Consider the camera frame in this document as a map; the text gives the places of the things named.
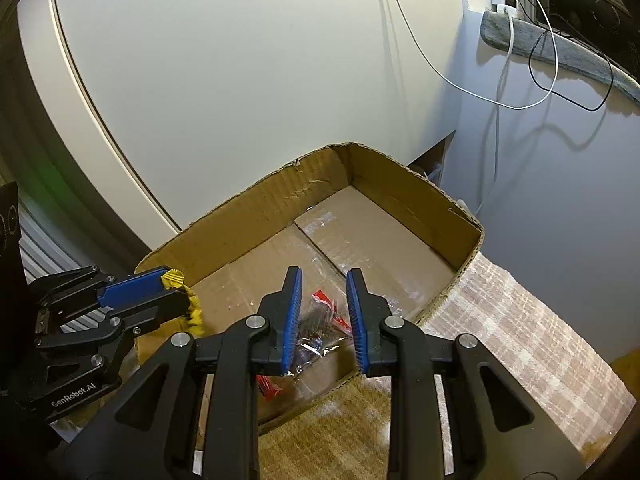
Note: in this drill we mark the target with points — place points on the cardboard box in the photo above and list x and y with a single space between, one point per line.
375 230

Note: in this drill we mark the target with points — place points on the clear packet with red ends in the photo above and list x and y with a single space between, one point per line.
322 320

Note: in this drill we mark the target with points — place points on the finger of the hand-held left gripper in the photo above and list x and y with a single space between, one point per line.
150 307
135 287

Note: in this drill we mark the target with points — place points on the yellow packet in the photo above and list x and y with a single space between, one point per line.
196 310

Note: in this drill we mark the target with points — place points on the checkered blanket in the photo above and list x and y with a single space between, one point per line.
500 335

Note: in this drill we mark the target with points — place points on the grey stone window sill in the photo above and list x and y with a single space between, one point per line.
560 50

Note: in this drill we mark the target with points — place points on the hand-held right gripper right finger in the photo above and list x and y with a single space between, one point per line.
356 320

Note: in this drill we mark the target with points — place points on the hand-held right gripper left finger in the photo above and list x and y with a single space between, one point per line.
292 315

